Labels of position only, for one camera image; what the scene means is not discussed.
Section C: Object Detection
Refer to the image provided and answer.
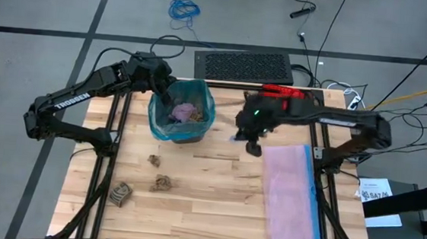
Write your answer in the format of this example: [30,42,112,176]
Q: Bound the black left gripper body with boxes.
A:
[128,50,174,94]

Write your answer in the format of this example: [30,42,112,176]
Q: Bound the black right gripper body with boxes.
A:
[234,92,291,142]

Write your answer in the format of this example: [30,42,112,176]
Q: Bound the pink plastic wad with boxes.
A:
[170,101,197,125]

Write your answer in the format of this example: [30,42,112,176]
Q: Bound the blue plastic trash bag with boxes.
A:
[145,75,218,145]

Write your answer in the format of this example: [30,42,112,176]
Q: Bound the pink plastic trash bag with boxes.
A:
[255,140,333,239]

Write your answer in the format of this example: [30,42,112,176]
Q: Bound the crushed brown paper cup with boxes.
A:
[107,180,135,209]

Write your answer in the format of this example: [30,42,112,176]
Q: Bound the red work glove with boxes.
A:
[258,83,311,113]

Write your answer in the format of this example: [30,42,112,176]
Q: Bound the black perforated computer case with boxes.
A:
[193,46,297,87]

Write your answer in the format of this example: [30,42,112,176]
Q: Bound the white power strip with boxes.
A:
[346,94,363,112]

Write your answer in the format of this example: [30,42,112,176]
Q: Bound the white printed paper sheet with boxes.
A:
[353,175,407,231]

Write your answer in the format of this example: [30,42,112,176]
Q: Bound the blue coiled cable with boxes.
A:
[151,0,218,48]

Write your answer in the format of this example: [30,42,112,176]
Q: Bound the long thin black cable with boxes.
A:
[312,0,349,91]

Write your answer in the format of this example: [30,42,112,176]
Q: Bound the yellow cable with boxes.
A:
[365,80,427,114]

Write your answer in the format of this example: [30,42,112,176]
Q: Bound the straight black cable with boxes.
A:
[365,17,427,116]

